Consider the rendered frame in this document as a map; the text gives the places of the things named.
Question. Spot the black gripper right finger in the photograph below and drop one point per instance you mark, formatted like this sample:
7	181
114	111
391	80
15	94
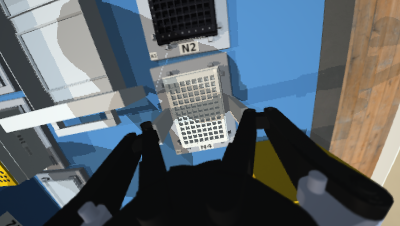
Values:
331	192

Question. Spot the dark blue open bin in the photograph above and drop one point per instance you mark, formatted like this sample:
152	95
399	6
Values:
25	204

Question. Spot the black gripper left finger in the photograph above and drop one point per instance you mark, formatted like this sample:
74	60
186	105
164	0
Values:
103	194

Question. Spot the blue flat mat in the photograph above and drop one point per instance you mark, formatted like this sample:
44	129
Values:
273	62

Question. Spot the black multi-well plate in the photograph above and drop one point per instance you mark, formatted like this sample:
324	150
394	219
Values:
183	20

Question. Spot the yellow open-top bin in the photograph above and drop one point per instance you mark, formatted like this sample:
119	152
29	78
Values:
269	170

